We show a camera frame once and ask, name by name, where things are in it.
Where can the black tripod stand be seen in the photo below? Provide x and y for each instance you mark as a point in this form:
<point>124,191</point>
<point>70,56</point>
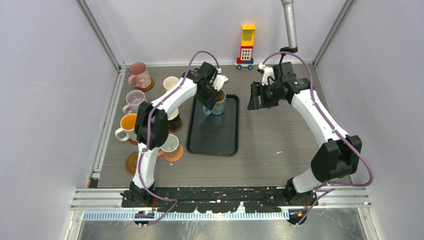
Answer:
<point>283,51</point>

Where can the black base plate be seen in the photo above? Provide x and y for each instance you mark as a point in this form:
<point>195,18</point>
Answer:
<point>257,199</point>

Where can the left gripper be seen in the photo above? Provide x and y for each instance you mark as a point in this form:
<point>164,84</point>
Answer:
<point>209,103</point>

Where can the brown wooden saucer near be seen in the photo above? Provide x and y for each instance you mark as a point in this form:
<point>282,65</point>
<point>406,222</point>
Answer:
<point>131,163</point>

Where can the brown wooden saucer far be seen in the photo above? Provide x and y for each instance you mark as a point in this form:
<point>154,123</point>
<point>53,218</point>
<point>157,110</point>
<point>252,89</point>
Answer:
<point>149,87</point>

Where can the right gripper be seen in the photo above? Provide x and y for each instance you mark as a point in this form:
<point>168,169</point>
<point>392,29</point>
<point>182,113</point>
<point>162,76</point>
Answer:
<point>256,90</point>

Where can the brown wooden saucer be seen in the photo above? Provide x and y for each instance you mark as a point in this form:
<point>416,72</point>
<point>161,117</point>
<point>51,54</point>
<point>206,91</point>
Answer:
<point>131,163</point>
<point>149,87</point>
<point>133,142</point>

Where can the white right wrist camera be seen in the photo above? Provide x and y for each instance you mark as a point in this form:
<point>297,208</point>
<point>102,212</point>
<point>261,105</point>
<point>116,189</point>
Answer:
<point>267,74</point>

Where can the white floral orange-inside mug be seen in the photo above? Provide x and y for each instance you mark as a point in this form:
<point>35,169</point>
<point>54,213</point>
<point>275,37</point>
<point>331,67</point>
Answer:
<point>126,130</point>

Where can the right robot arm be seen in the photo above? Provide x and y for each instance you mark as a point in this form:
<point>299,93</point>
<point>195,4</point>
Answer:
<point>336,157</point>

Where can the lilac ribbed mug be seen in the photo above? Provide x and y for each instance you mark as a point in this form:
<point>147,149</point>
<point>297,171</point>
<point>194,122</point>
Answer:
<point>133,100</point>

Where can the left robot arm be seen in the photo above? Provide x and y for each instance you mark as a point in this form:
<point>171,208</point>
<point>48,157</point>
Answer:
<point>151,126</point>

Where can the salmon pink mug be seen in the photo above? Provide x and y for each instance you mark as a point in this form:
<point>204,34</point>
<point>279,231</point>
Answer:
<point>170,149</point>

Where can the aluminium rail frame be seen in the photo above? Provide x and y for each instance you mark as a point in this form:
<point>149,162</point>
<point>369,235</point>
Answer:
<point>106,205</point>

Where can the yellow mug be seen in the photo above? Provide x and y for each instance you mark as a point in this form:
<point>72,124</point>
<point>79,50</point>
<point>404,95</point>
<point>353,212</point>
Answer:
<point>170,82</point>

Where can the black white-inside mug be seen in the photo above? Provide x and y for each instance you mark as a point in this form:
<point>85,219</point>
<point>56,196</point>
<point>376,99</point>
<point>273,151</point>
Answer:
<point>174,120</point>

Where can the colourful toy block tower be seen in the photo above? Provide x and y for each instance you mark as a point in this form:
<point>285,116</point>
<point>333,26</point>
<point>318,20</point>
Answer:
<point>245,58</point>

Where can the dusty pink mug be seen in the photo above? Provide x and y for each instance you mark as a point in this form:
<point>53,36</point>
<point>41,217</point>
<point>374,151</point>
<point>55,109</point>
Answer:
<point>139,75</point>

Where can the blue orange-inside mug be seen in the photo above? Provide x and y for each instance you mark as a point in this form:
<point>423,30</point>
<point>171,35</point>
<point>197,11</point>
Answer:
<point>219,106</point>

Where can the black plastic tray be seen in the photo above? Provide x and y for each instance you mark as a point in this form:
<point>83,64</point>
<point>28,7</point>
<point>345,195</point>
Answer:
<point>214,134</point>

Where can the dark walnut round coaster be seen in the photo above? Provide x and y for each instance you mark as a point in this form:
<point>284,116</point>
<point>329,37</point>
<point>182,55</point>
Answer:
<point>173,130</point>

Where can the grey metal pole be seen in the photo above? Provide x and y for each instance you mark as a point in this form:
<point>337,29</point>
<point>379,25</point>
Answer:
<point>289,17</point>

